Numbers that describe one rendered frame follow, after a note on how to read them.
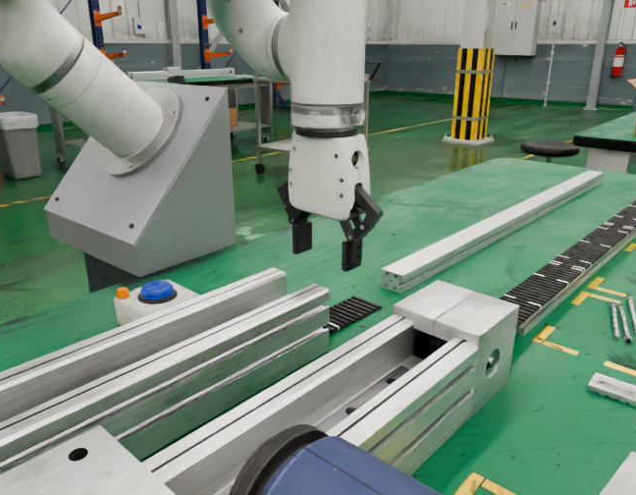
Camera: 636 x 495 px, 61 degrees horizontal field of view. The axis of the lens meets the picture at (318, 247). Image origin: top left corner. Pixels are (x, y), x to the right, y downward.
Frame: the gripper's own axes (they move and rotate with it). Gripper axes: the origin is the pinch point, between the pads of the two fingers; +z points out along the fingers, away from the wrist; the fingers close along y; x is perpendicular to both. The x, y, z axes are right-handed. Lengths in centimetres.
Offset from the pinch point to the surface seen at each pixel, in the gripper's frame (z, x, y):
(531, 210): 8, -63, -2
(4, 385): 2.3, 37.9, 2.3
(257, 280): 2.1, 9.0, 3.1
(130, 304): 4.7, 20.6, 13.2
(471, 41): -29, -570, 286
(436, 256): 7.6, -25.2, -1.5
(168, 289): 3.4, 16.4, 11.3
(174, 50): -16, -469, 748
